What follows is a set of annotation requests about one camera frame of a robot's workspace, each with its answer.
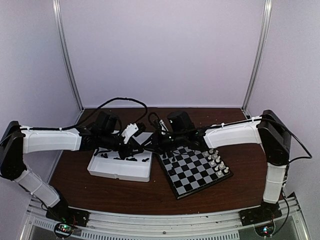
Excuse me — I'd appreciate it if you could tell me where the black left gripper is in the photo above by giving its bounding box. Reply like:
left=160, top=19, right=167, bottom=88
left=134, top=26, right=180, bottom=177
left=100, top=132, right=144, bottom=160

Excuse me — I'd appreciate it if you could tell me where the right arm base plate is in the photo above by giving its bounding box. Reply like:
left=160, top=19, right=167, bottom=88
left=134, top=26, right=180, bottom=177
left=239, top=206, right=283, bottom=226

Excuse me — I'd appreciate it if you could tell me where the black king piece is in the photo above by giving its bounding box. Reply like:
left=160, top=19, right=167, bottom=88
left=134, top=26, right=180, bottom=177
left=170, top=168, right=176, bottom=176

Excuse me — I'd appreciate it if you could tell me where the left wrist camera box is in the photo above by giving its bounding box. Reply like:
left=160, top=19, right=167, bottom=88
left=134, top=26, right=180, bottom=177
left=121, top=122, right=146, bottom=144

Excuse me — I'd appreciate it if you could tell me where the circuit board with leds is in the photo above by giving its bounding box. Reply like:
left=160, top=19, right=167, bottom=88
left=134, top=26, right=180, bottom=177
left=254, top=223, right=275, bottom=238
left=53, top=222, right=75, bottom=238

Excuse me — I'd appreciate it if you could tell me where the left circuit board with LEDs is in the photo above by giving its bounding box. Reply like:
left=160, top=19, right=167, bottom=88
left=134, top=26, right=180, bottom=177
left=53, top=222, right=75, bottom=238

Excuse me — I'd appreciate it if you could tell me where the right circuit board with LEDs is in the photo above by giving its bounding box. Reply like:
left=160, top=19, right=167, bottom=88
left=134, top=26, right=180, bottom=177
left=254, top=223, right=275, bottom=238

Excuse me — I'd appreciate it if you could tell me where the black and grey chessboard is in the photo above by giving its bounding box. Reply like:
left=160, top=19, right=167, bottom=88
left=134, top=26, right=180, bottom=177
left=157, top=147, right=234, bottom=200

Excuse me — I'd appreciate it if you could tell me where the black pieces pile in tray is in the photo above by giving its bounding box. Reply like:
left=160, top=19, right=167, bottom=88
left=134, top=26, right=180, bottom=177
left=98, top=152, right=149, bottom=162

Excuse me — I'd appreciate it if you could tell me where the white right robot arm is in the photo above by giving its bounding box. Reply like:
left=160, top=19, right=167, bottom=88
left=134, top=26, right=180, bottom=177
left=150, top=110, right=291, bottom=221

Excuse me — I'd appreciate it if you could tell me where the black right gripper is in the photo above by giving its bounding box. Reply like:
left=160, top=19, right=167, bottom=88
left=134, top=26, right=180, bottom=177
left=141, top=129, right=187, bottom=155

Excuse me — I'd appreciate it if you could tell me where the left aluminium frame post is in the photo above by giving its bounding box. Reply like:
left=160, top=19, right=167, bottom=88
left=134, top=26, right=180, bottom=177
left=52, top=0, right=84, bottom=112

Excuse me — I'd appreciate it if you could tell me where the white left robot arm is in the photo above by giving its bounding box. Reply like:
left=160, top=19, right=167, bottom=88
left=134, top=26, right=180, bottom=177
left=0, top=112, right=139, bottom=222

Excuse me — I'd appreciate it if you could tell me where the right aluminium frame post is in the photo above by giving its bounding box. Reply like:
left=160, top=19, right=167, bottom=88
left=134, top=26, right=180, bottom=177
left=241, top=0, right=273, bottom=116

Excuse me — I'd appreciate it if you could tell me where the white king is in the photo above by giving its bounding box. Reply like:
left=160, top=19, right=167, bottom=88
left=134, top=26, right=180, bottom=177
left=212, top=150, right=220, bottom=159

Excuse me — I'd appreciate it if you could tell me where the white compartment tray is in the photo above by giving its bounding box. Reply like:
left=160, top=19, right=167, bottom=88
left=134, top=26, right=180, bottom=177
left=87, top=147, right=153, bottom=182

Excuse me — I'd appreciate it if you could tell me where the aluminium frame post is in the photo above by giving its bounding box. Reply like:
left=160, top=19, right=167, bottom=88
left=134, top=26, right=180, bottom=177
left=241, top=0, right=273, bottom=116
left=52, top=0, right=84, bottom=112

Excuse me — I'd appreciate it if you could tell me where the front aluminium rail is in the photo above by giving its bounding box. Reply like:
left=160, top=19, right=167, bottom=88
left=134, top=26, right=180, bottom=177
left=17, top=197, right=311, bottom=240

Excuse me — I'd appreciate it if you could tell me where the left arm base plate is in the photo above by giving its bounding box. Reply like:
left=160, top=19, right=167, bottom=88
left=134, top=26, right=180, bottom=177
left=45, top=208, right=90, bottom=227

